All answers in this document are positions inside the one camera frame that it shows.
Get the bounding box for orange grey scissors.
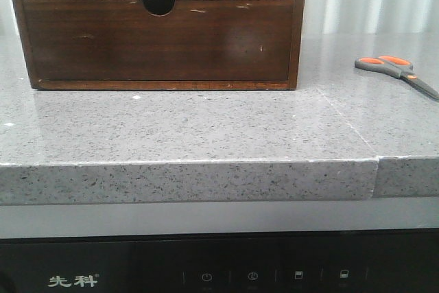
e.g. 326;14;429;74
355;56;438;101

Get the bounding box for dark wooden drawer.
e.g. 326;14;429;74
23;0;294;81

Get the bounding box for black appliance control panel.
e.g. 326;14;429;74
1;229;438;292

